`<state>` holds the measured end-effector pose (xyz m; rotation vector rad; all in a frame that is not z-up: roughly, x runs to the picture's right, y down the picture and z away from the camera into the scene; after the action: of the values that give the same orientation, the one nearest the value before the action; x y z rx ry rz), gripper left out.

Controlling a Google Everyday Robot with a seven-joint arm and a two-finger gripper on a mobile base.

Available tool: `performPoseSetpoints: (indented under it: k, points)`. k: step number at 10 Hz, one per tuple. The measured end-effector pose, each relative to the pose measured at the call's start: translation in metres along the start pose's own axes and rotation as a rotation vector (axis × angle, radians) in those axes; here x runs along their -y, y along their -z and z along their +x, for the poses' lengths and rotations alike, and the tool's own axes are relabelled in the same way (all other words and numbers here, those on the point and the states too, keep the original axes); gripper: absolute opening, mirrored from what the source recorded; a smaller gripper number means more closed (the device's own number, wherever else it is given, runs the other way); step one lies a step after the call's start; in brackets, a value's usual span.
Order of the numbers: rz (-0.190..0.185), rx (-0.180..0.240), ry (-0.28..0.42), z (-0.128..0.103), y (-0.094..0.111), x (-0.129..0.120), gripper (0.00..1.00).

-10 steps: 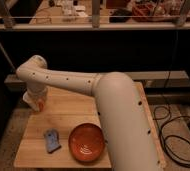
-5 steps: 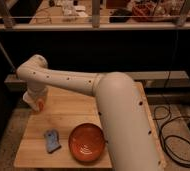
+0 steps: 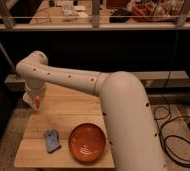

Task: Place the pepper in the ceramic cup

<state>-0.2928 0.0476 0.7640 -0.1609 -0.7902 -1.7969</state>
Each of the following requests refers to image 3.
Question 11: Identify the metal railing shelf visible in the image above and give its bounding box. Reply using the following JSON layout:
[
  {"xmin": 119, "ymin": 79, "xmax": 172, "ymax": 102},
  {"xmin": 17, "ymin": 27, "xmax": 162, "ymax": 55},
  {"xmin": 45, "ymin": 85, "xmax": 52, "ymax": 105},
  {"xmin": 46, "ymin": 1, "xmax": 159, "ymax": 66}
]
[{"xmin": 0, "ymin": 0, "xmax": 190, "ymax": 31}]

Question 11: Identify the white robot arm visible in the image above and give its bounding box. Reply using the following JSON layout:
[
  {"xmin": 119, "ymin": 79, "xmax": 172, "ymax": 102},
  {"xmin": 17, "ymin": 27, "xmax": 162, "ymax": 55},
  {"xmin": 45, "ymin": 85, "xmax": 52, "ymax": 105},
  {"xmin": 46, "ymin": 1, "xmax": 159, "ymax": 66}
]
[{"xmin": 16, "ymin": 51, "xmax": 167, "ymax": 171}]

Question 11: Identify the orange ridged bowl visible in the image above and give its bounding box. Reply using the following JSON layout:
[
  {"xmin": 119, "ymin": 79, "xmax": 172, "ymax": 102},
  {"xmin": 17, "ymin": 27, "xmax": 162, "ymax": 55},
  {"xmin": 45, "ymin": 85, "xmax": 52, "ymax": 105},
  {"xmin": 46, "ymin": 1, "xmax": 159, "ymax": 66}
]
[{"xmin": 68, "ymin": 123, "xmax": 106, "ymax": 163}]

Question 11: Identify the blue sponge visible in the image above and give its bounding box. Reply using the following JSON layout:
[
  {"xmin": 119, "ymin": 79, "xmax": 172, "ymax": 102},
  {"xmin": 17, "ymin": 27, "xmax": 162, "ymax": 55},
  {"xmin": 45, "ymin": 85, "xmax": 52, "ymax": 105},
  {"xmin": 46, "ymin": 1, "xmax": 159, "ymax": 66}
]
[{"xmin": 44, "ymin": 129, "xmax": 61, "ymax": 153}]

